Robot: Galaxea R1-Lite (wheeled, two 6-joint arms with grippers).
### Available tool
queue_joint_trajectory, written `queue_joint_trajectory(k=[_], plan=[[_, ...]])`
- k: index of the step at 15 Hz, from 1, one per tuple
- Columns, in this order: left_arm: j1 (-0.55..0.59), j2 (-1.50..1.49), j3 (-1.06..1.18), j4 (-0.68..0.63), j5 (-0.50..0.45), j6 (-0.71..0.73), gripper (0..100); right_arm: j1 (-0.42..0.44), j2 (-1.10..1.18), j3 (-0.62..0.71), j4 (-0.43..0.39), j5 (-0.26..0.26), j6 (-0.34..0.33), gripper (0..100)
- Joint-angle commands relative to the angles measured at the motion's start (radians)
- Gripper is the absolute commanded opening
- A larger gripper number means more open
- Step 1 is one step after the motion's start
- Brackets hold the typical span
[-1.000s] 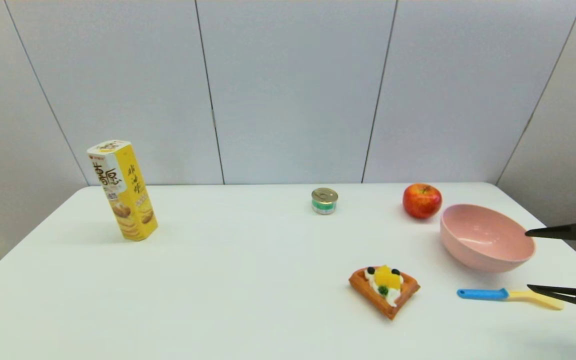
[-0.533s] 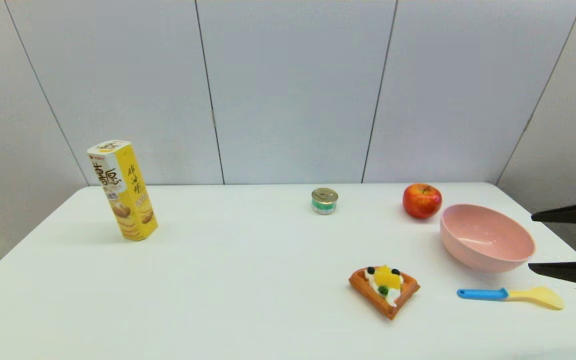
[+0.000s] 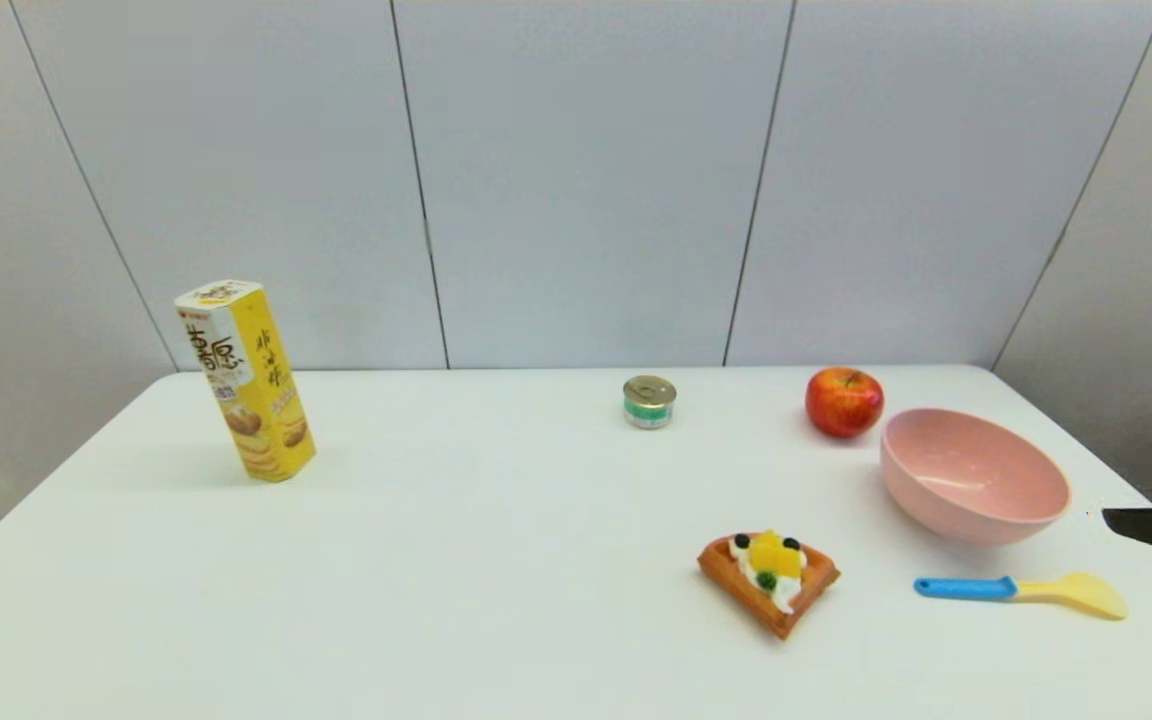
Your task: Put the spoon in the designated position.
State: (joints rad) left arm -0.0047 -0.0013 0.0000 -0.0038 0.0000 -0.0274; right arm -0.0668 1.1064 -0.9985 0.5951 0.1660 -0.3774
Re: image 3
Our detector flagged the yellow spoon with blue handle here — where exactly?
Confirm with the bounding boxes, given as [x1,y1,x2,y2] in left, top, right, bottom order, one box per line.
[914,572,1129,621]

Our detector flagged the pink plastic bowl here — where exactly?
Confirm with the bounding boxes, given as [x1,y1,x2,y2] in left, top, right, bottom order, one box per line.
[881,407,1072,547]

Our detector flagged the red apple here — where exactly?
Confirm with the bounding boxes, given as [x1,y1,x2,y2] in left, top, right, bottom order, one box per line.
[805,367,886,439]

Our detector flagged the toy waffle with fruit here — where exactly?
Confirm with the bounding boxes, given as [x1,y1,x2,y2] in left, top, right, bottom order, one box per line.
[698,531,842,641]

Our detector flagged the small tin can green label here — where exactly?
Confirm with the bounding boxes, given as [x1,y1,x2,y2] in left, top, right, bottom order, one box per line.
[623,375,678,430]

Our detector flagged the yellow snack box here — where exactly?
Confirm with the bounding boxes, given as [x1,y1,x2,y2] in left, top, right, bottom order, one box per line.
[174,279,317,483]

